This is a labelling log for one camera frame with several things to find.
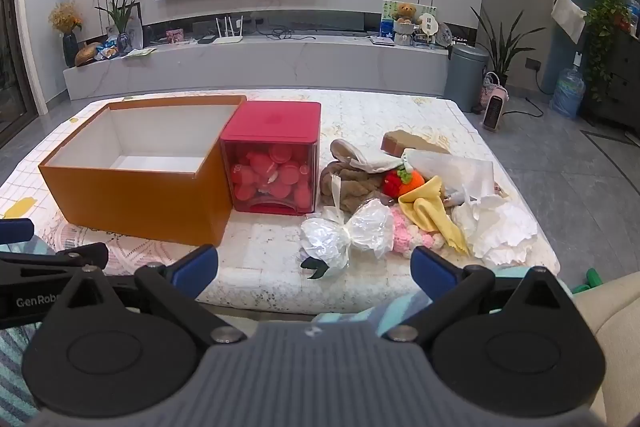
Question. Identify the brown fuzzy cloth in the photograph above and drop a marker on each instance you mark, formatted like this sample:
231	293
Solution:
352	192

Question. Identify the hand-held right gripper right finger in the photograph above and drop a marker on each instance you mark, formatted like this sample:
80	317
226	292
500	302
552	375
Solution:
431	269

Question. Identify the dark cabinet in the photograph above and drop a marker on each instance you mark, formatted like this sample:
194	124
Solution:
620	82

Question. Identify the green plant in glass vase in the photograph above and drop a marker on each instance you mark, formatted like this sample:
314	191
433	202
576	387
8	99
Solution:
120	22

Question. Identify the yellow flowers in dark vase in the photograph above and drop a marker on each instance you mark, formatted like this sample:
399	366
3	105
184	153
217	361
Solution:
70	49

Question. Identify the teddy bear bouquet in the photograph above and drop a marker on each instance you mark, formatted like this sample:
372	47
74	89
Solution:
404	19

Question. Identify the white cloth pouch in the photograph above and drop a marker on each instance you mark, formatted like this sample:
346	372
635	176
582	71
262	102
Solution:
377	162

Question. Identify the white tissue paper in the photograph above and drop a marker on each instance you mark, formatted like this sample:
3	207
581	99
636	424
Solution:
500	227

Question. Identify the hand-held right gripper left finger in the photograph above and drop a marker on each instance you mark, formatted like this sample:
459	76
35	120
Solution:
192	264

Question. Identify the pink crochet item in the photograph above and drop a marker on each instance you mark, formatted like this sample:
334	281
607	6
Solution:
406	232

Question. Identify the red flat pad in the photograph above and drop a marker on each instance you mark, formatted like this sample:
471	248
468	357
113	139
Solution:
272	119

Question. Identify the brown block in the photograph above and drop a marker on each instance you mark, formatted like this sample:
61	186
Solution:
405	141

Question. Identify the bushy green plant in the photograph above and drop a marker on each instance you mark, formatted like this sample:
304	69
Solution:
605	22

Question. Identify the crochet strawberry and orange toy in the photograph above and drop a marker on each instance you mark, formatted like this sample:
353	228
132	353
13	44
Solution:
400	183

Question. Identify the white marble television console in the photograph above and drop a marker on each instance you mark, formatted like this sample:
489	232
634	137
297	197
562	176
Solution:
250	67

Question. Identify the yellow cloth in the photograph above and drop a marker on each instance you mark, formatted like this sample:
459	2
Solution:
430	207

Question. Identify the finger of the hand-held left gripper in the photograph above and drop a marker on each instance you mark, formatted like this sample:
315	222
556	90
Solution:
15	232
60	256

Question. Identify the blue snack packets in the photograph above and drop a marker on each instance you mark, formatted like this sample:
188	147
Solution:
107	49

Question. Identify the green picture card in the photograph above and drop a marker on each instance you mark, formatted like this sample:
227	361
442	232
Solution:
390	9

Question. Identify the beige sofa cushion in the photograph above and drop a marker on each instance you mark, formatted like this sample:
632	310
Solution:
615	347

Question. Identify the clear plastic bag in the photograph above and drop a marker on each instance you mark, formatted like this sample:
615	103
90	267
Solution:
455	172

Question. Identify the pile of red caps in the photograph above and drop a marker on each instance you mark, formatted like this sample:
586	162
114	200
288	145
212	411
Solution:
280	177

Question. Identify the white hanging towel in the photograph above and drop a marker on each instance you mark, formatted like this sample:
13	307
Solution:
567	14

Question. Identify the green object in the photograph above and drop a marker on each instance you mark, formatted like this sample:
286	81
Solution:
592	279

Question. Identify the grey trash can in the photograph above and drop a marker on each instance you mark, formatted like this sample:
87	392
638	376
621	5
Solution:
465	77

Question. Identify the long-leaf potted plant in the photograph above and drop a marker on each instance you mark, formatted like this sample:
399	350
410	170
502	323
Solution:
502	47

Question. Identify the orange cardboard box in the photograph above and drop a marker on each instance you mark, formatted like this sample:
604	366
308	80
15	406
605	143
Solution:
125	207

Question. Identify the small pink box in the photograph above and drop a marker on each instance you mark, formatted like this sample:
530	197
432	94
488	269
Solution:
175	36

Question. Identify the cellophane wrapped flower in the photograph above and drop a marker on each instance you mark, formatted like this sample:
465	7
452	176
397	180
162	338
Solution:
345	232

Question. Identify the blue water jug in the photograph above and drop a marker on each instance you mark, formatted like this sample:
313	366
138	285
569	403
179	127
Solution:
567	92

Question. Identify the teal striped clothing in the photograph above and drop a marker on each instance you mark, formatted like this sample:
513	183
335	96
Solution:
15	357

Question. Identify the white router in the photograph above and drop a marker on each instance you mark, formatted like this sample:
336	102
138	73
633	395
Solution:
229	38

